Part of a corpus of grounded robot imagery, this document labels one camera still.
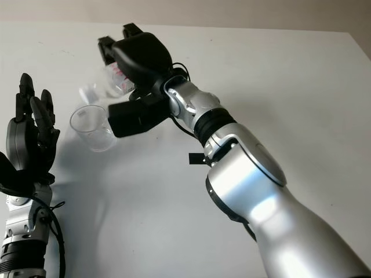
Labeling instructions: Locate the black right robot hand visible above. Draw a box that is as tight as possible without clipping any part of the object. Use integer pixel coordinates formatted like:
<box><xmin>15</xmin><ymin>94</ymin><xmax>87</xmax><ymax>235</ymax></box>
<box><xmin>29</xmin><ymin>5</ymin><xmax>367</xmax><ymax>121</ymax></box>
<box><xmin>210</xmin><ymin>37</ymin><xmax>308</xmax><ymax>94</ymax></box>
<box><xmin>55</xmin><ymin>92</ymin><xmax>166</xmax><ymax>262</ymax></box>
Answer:
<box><xmin>97</xmin><ymin>23</ymin><xmax>174</xmax><ymax>101</ymax></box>

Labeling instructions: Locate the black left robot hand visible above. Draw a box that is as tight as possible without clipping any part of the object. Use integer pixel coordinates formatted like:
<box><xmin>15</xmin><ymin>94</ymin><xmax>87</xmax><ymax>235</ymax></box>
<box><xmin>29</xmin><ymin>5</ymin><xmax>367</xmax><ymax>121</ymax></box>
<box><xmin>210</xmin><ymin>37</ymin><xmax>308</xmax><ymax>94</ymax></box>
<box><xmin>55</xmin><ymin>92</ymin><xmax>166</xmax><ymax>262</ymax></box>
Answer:
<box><xmin>5</xmin><ymin>73</ymin><xmax>61</xmax><ymax>186</ymax></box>

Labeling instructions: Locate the clear water bottle white cap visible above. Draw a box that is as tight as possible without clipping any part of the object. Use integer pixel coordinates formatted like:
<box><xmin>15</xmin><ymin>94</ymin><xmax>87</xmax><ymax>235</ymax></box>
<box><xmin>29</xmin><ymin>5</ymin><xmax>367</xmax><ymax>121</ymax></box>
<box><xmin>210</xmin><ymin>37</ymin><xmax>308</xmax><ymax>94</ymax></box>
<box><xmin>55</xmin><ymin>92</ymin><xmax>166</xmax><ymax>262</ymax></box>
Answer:
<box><xmin>79</xmin><ymin>61</ymin><xmax>137</xmax><ymax>104</ymax></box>

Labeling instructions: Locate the clear plastic cup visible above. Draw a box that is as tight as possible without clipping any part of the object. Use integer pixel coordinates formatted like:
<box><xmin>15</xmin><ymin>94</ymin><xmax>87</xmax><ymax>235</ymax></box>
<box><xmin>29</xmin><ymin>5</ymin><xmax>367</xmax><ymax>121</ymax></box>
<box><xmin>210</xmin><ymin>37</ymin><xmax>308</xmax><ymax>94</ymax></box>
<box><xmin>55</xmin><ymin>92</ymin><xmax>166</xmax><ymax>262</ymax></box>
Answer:
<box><xmin>69</xmin><ymin>104</ymin><xmax>118</xmax><ymax>153</ymax></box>

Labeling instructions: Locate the black tape mark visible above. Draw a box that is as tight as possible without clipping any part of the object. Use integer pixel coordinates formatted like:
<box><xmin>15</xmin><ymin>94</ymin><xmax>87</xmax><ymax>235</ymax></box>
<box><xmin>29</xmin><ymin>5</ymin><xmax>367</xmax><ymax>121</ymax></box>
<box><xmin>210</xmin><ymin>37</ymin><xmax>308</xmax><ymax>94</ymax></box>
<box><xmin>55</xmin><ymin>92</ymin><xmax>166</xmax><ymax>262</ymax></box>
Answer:
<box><xmin>188</xmin><ymin>152</ymin><xmax>210</xmax><ymax>167</ymax></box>

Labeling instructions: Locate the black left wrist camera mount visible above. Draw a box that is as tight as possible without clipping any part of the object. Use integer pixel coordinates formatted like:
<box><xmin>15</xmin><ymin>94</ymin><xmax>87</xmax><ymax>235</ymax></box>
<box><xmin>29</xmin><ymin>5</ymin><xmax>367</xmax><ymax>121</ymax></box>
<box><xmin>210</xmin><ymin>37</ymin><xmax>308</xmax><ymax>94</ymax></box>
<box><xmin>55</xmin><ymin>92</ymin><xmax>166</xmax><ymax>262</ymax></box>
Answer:
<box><xmin>0</xmin><ymin>150</ymin><xmax>39</xmax><ymax>198</ymax></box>

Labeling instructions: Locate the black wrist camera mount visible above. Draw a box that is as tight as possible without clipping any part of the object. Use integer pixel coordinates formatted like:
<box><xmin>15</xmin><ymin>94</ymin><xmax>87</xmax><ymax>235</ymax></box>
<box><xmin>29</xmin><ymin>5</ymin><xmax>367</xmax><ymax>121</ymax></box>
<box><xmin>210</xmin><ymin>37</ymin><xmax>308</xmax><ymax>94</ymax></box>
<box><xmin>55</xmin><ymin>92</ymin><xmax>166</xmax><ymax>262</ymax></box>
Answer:
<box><xmin>107</xmin><ymin>92</ymin><xmax>172</xmax><ymax>138</ymax></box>
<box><xmin>0</xmin><ymin>150</ymin><xmax>39</xmax><ymax>198</ymax></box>

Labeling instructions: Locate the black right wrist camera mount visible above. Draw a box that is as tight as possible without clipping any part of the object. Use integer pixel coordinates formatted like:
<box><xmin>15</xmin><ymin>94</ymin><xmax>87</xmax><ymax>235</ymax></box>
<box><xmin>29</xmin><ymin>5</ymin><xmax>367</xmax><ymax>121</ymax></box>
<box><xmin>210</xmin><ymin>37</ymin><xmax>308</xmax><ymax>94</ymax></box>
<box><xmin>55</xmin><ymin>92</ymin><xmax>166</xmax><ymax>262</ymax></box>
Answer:
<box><xmin>107</xmin><ymin>92</ymin><xmax>172</xmax><ymax>138</ymax></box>

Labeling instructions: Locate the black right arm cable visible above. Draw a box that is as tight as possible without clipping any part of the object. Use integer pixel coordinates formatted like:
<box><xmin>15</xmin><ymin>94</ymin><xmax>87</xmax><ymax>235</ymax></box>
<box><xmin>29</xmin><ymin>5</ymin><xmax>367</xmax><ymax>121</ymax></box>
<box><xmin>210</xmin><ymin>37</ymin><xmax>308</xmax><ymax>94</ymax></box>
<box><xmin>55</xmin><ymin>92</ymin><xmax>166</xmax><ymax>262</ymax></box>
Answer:
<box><xmin>170</xmin><ymin>61</ymin><xmax>201</xmax><ymax>140</ymax></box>

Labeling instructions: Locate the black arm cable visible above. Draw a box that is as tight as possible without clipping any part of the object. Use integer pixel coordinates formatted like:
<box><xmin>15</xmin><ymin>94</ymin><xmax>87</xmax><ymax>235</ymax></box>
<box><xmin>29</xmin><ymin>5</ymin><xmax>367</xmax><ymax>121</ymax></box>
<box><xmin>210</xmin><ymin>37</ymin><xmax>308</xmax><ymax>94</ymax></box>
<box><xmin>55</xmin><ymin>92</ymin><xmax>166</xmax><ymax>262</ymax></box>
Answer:
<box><xmin>170</xmin><ymin>61</ymin><xmax>201</xmax><ymax>140</ymax></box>
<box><xmin>28</xmin><ymin>193</ymin><xmax>67</xmax><ymax>278</ymax></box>

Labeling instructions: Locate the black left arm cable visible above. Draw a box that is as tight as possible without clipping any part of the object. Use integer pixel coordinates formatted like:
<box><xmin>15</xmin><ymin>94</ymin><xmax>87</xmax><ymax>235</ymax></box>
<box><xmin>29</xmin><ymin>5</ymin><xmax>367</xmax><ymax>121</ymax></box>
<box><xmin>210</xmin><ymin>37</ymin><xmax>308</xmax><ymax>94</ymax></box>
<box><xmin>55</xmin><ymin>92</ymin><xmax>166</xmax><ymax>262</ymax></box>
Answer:
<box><xmin>28</xmin><ymin>193</ymin><xmax>67</xmax><ymax>278</ymax></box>

